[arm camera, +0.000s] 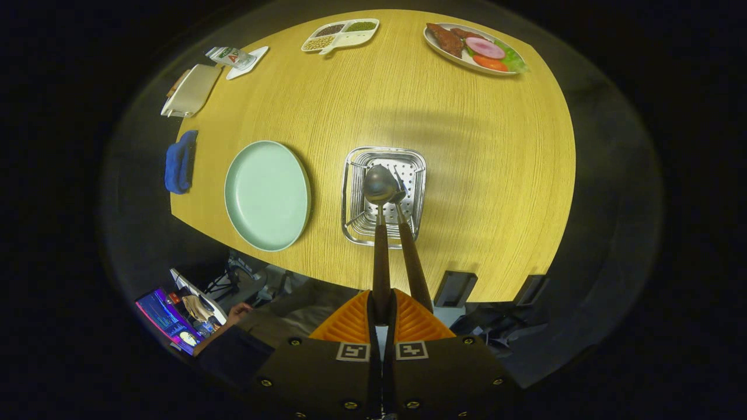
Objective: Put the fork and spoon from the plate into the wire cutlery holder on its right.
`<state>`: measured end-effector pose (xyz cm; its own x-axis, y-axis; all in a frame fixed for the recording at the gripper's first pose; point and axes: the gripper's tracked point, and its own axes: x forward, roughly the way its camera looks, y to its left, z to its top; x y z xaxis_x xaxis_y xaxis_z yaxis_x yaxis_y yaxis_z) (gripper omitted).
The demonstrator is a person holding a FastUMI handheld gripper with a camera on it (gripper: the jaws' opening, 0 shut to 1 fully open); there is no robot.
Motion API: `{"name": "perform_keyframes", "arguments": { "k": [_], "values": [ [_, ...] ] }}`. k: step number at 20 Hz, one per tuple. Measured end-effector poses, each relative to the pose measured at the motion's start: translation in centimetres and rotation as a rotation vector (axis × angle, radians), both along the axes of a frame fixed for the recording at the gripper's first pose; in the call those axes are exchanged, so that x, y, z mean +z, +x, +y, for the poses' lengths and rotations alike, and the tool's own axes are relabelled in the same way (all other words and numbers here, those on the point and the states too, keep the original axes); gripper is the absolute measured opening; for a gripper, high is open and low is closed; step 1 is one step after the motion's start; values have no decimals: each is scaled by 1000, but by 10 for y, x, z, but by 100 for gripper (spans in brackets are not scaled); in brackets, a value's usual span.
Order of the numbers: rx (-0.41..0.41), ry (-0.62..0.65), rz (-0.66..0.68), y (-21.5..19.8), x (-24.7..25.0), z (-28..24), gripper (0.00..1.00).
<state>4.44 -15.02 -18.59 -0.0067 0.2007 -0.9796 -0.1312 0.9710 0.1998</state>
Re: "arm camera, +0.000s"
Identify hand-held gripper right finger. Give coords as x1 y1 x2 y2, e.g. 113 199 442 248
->
383 289 520 420

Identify white side desk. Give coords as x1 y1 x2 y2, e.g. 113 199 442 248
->
169 267 228 327

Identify white square coaster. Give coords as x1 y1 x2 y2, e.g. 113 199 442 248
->
226 46 270 81

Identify wooden handled fork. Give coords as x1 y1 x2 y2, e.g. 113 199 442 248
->
390 166 434 313

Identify plate of meat and vegetables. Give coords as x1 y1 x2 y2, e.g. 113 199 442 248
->
423 22 529 76

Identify lit computer screen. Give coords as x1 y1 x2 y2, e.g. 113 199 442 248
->
135 287 202 356

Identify blue folded towel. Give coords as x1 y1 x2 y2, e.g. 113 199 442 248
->
164 129 199 195

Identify metal wire basket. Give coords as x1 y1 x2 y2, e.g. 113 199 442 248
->
341 146 427 249

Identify pale green plate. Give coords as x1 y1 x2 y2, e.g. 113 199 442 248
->
224 140 312 253

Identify white divided bean dish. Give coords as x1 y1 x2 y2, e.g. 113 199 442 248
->
301 18 381 56

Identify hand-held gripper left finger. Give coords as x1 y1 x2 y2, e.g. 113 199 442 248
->
260 289 384 420

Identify wooden handled spoon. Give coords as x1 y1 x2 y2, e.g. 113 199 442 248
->
363 164 400 324

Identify small drink bottle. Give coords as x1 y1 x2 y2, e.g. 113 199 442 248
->
204 46 258 71

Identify white toaster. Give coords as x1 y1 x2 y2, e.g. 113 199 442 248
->
160 64 224 118

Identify toast slices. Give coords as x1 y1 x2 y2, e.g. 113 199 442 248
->
166 69 191 97

